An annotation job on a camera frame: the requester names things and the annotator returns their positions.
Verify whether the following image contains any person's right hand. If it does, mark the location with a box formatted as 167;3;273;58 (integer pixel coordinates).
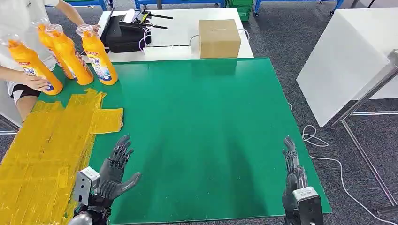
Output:
21;74;50;92

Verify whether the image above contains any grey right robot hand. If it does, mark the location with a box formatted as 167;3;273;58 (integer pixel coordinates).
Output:
281;135;308;225

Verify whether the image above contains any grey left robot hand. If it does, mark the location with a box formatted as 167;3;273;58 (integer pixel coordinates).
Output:
99;135;141;201

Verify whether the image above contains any orange drink bottle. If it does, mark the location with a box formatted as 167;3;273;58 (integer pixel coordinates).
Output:
46;23;94;86
32;18;75;80
76;24;119;86
1;33;63;96

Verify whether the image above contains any white chair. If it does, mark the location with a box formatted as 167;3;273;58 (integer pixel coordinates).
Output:
0;81;23;135

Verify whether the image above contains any person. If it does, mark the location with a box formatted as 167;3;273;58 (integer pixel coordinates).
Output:
0;0;102;122

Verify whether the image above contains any yellow plastic sheet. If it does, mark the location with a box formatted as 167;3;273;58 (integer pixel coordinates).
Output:
0;88;124;225

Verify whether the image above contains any black carrying case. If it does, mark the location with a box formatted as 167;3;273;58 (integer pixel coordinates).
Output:
99;6;152;53

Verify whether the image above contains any black remote controller with antennas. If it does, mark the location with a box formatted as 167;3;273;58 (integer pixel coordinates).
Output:
119;8;174;32

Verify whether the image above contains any green table mat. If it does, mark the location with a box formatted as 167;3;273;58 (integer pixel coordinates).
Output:
37;58;333;225

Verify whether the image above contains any large white board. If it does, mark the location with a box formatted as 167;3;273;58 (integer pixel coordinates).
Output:
295;7;398;128

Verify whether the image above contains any white table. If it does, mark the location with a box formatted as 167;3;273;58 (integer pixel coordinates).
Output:
98;7;254;63

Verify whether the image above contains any brown cardboard box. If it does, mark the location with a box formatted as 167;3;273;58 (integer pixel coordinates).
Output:
198;19;242;59

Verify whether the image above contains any green plastic crate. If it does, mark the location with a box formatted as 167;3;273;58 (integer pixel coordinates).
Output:
224;0;254;23

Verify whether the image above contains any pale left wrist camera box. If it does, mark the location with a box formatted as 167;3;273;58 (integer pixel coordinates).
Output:
73;166;102;206

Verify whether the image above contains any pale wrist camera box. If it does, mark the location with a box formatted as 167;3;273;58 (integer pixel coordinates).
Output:
73;166;102;206
292;186;324;225

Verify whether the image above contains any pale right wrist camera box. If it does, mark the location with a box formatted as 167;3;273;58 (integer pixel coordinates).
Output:
292;186;324;225

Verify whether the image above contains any blue metal frame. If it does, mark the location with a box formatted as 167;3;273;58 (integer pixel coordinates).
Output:
133;0;225;9
253;0;344;17
63;0;108;10

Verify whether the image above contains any metal stand frame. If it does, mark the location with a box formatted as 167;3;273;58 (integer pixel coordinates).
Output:
329;49;398;215

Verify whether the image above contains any thin white cable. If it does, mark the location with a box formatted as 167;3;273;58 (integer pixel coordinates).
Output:
138;26;153;53

